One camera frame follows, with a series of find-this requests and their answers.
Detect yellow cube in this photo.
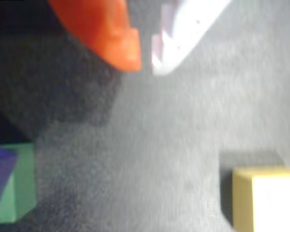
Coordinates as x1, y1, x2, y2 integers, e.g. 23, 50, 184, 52
232, 166, 290, 232

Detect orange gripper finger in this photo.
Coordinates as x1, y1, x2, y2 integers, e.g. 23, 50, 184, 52
48, 0, 143, 73

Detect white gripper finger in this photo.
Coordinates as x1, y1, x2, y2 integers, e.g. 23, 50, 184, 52
151, 0, 232, 77

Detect purple cube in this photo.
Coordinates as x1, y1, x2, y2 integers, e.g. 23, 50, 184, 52
0, 144, 19, 215

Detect green cube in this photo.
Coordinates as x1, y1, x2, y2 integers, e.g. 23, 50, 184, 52
0, 142, 37, 224

